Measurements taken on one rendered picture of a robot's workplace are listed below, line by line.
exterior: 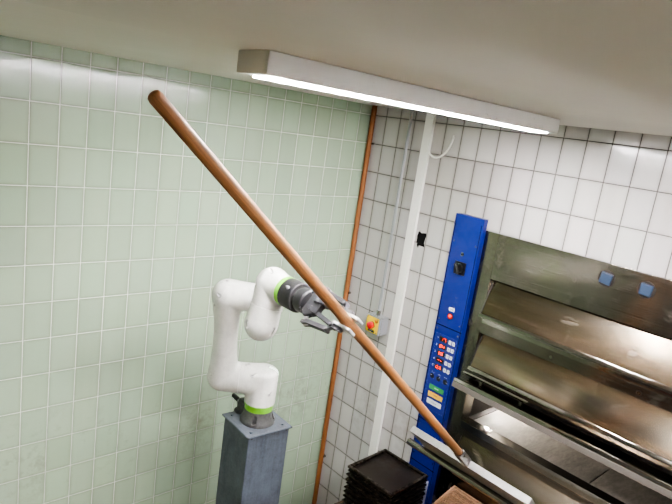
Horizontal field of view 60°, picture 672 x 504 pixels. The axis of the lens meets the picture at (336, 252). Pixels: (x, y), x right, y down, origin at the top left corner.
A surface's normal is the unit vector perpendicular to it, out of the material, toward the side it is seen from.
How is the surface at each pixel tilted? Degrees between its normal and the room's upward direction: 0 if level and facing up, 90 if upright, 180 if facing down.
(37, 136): 90
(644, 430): 70
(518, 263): 90
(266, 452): 90
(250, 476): 90
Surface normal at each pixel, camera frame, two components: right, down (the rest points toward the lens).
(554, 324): -0.65, -0.29
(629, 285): -0.74, 0.04
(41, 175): 0.66, 0.25
